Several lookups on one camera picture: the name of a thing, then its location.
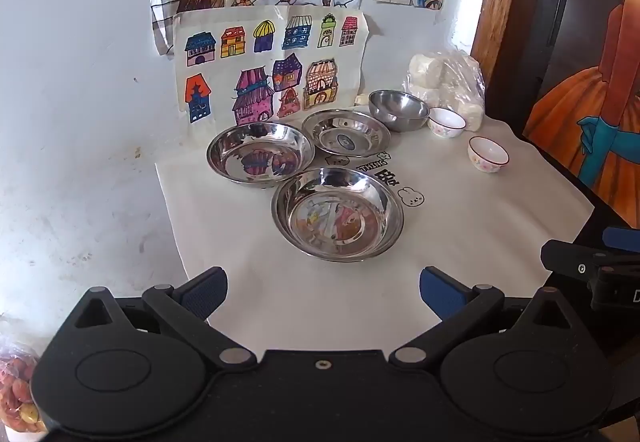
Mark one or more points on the orange dress wall poster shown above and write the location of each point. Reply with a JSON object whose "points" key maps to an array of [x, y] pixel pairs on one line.
{"points": [[590, 71]]}

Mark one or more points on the coloured houses drawing paper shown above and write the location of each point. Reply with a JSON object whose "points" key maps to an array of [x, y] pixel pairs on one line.
{"points": [[220, 81]]}

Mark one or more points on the deep steel bowl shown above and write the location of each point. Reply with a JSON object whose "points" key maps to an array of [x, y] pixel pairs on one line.
{"points": [[400, 109]]}

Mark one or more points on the white printed cloth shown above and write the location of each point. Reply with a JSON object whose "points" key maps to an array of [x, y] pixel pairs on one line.
{"points": [[475, 232]]}

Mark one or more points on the steel plate with blue sticker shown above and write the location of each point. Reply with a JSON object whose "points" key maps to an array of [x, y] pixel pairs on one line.
{"points": [[345, 134]]}

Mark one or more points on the bag of orange snacks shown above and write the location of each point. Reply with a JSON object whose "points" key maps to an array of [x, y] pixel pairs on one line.
{"points": [[17, 392]]}

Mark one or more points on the red-rimmed white ceramic bowl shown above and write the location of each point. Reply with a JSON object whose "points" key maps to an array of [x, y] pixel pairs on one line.
{"points": [[487, 155], [446, 122]]}

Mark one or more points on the cream rolled paper tube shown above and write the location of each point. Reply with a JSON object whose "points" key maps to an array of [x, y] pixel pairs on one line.
{"points": [[362, 99]]}

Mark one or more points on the plastic bag of white buns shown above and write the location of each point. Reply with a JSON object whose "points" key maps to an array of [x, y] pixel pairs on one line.
{"points": [[450, 76]]}

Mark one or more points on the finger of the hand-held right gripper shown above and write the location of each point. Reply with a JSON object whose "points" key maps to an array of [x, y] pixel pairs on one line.
{"points": [[622, 239], [570, 259]]}

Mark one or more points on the plain steel plate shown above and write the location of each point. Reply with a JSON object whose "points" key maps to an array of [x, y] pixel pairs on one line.
{"points": [[337, 217], [260, 154]]}

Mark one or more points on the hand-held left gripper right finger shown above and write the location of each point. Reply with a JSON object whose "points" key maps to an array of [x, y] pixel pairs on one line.
{"points": [[440, 291]]}

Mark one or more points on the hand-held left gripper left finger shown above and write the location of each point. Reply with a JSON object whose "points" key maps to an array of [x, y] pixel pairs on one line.
{"points": [[205, 293]]}

